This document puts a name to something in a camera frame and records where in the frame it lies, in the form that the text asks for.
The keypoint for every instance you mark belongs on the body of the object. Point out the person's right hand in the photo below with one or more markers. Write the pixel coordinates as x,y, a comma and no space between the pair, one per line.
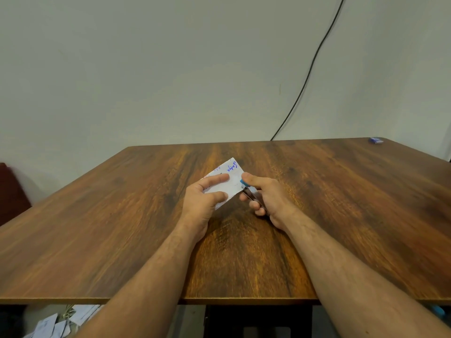
273,200

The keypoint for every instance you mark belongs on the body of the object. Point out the person's left hand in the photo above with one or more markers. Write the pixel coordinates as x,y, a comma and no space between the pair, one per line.
197,207

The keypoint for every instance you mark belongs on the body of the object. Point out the person's right thumb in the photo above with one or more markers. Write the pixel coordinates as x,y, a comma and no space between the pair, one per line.
252,180

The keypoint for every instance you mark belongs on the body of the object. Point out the person's left thumb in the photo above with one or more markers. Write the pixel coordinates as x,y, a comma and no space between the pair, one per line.
215,197

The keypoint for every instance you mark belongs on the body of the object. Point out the blue stapler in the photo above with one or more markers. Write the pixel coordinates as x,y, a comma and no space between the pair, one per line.
251,194

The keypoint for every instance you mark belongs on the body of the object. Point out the white paper with writing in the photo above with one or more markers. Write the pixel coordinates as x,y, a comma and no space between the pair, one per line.
227,181

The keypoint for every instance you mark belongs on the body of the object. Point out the person's right forearm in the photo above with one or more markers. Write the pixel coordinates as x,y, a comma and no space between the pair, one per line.
356,285

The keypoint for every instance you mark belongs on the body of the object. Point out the person's left forearm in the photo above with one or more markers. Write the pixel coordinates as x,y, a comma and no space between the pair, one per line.
141,288

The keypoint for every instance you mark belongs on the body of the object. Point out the small blue box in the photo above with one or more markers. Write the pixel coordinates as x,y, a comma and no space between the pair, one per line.
376,140

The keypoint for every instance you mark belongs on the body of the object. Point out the pile of white papers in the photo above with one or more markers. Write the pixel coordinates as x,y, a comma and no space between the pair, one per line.
63,322

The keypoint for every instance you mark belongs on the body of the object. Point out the dark red chair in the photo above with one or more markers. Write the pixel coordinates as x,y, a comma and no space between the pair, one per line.
12,193

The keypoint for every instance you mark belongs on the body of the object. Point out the blue object under table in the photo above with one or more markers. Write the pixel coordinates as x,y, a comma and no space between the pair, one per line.
438,310

